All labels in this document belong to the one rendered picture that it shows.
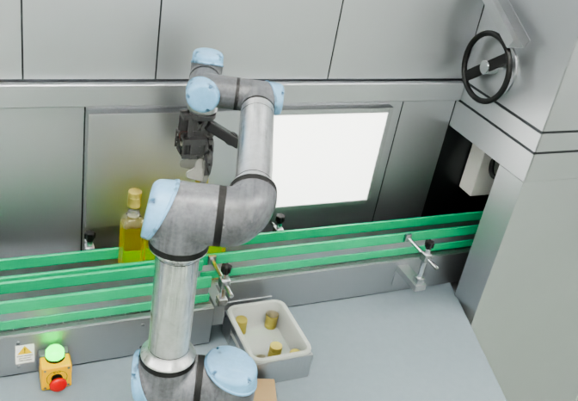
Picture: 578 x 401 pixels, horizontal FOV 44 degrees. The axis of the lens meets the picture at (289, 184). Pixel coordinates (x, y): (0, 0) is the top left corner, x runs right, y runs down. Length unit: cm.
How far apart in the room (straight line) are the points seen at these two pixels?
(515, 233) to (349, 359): 63
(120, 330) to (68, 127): 53
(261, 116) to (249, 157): 13
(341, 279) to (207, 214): 97
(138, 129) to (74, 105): 18
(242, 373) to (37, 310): 55
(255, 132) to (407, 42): 79
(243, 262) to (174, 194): 76
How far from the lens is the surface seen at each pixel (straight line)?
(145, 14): 182
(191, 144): 178
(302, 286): 215
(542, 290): 251
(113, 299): 185
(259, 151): 145
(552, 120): 208
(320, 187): 220
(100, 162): 192
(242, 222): 131
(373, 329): 219
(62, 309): 184
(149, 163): 195
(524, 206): 220
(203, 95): 160
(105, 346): 192
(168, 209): 130
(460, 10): 222
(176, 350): 151
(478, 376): 216
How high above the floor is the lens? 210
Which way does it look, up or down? 29 degrees down
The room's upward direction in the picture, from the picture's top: 11 degrees clockwise
